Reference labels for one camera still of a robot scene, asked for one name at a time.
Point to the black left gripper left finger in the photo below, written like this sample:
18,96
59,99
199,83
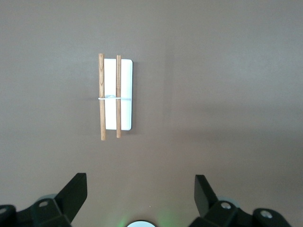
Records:
68,196

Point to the wooden rack rod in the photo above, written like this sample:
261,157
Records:
101,71

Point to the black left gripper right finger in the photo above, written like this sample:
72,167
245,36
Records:
206,198

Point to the white metal rack stand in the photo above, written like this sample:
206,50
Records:
126,78

